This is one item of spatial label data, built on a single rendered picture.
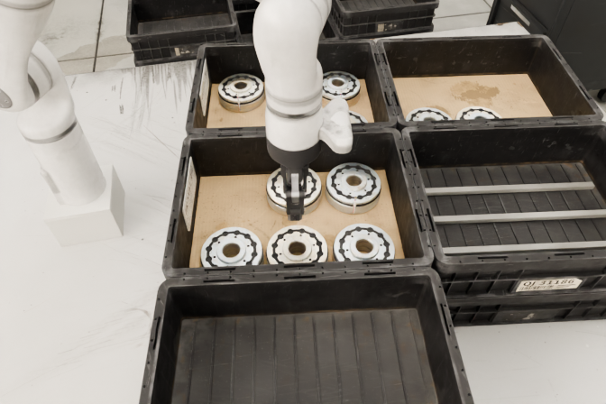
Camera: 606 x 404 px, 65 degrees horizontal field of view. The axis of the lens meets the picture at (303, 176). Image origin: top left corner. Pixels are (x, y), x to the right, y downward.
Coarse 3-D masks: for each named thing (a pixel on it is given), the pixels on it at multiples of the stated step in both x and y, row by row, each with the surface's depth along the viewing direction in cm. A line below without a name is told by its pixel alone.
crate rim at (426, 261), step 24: (408, 168) 83; (408, 192) 79; (168, 240) 73; (168, 264) 70; (264, 264) 70; (288, 264) 70; (312, 264) 70; (336, 264) 70; (360, 264) 70; (384, 264) 70; (408, 264) 70
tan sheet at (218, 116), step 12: (216, 84) 115; (264, 84) 115; (360, 84) 115; (216, 96) 111; (264, 96) 111; (360, 96) 111; (216, 108) 109; (264, 108) 109; (360, 108) 109; (216, 120) 106; (228, 120) 106; (240, 120) 106; (252, 120) 106; (264, 120) 106; (372, 120) 106
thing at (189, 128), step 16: (208, 48) 108; (224, 48) 108; (384, 80) 99; (192, 96) 96; (384, 96) 96; (192, 112) 95; (192, 128) 89; (208, 128) 89; (224, 128) 89; (240, 128) 90; (256, 128) 89; (352, 128) 90
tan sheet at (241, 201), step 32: (224, 192) 92; (256, 192) 92; (384, 192) 92; (224, 224) 87; (256, 224) 87; (288, 224) 87; (320, 224) 87; (352, 224) 87; (384, 224) 87; (192, 256) 82
